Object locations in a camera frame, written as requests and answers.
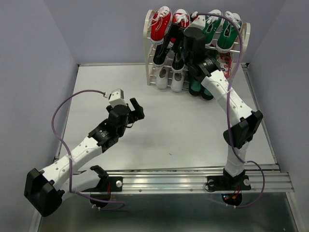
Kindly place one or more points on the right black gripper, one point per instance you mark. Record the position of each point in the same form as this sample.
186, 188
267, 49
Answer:
174, 31

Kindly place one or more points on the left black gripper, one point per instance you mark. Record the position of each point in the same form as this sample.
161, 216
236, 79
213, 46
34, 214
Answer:
138, 113

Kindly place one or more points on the red canvas sneaker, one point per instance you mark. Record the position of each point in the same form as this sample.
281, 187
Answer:
159, 23
181, 17

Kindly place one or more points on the black canvas sneaker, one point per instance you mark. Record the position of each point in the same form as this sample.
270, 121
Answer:
179, 60
161, 54

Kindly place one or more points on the white sneaker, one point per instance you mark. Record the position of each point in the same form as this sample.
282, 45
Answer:
178, 81
162, 77

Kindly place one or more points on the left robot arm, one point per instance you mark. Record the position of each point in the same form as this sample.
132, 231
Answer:
45, 189

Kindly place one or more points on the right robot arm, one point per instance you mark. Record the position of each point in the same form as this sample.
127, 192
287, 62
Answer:
242, 121

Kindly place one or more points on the cream metal shoe shelf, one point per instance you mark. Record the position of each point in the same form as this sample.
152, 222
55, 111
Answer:
239, 46

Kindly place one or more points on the left dark green shoe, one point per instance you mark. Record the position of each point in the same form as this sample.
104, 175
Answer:
195, 88

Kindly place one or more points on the dark green shoe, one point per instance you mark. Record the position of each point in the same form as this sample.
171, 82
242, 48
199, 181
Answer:
195, 88
205, 94

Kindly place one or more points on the right dark green shoe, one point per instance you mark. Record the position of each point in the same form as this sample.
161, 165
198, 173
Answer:
205, 94

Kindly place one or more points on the left green canvas sneaker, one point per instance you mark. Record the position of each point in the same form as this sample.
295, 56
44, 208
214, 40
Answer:
212, 23

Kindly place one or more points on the green canvas sneaker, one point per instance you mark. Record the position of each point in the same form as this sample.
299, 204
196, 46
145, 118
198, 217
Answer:
229, 33
212, 23

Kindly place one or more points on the right green canvas sneaker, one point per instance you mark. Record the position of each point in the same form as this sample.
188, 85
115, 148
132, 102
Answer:
229, 33

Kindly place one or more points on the right pink patterned slipper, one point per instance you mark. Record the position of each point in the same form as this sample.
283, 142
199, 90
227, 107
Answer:
225, 60

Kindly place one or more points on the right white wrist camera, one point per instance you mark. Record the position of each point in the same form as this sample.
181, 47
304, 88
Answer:
199, 22

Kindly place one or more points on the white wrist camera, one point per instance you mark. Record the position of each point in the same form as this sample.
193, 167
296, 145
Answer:
199, 22
117, 97

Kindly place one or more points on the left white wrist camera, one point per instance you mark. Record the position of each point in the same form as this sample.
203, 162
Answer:
117, 97

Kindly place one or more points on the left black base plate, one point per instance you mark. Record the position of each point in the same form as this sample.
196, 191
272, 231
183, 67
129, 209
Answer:
105, 184

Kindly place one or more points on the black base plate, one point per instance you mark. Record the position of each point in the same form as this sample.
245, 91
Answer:
225, 183
105, 184

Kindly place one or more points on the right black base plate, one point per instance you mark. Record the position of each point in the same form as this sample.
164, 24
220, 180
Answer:
225, 183

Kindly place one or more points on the aluminium mounting rail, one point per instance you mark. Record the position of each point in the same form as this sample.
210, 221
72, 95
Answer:
180, 182

